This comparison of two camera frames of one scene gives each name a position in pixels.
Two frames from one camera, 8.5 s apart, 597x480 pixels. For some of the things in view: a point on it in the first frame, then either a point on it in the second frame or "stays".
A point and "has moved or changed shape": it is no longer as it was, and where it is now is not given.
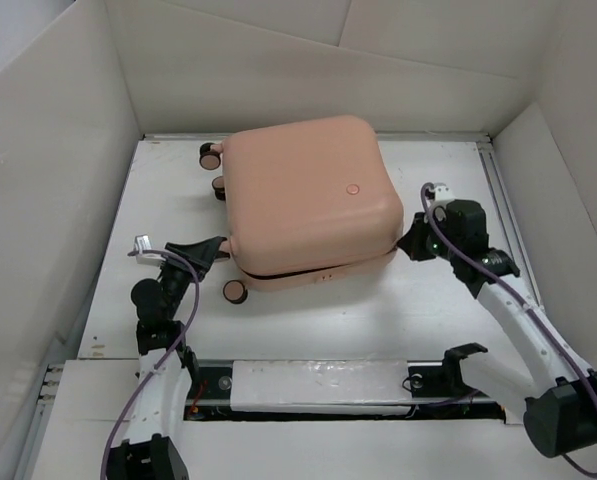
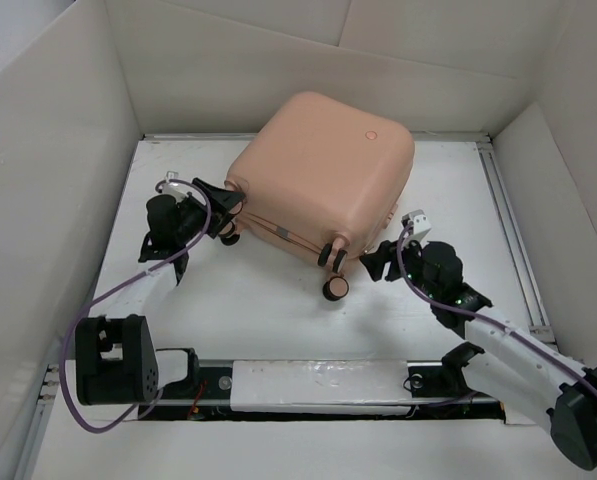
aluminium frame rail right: (496, 187) stays
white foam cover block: (322, 386) stays
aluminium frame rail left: (40, 422) stays
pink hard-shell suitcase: (306, 202) has moved or changed shape
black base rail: (435, 398) stays
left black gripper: (201, 255) → (220, 202)
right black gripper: (411, 241) → (375, 261)
